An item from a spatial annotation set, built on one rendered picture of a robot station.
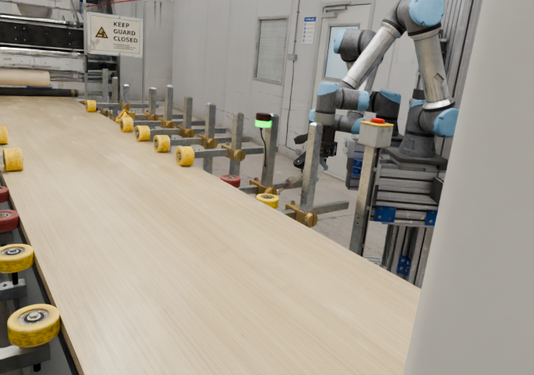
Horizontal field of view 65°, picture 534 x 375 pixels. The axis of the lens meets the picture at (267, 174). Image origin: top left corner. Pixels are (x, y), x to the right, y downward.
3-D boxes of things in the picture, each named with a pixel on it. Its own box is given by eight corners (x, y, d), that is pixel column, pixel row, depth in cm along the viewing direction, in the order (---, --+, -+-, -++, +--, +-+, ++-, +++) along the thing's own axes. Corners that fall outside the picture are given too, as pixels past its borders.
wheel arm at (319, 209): (342, 208, 177) (343, 199, 176) (348, 210, 175) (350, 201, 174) (257, 224, 152) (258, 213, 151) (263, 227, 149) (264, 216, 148)
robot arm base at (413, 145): (427, 151, 190) (431, 129, 187) (440, 159, 175) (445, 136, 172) (393, 148, 189) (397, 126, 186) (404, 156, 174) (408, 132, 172)
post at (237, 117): (232, 212, 202) (240, 111, 189) (236, 214, 199) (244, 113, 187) (226, 213, 200) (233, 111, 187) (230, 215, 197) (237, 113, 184)
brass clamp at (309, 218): (295, 214, 166) (296, 201, 165) (318, 226, 156) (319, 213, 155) (282, 215, 163) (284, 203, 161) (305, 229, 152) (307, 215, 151)
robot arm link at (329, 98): (344, 83, 150) (321, 82, 149) (340, 114, 153) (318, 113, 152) (337, 83, 158) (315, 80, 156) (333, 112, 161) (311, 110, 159)
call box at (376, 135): (372, 144, 133) (375, 120, 131) (389, 149, 128) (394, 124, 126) (357, 145, 129) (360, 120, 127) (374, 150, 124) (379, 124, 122)
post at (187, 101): (186, 180, 240) (190, 95, 227) (188, 183, 237) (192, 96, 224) (180, 181, 238) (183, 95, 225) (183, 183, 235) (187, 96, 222)
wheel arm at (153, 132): (222, 132, 250) (223, 125, 249) (226, 133, 248) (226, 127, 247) (140, 134, 221) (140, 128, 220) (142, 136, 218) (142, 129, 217)
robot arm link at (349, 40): (375, 117, 231) (357, 42, 188) (350, 114, 239) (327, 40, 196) (383, 101, 235) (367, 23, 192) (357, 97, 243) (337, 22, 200)
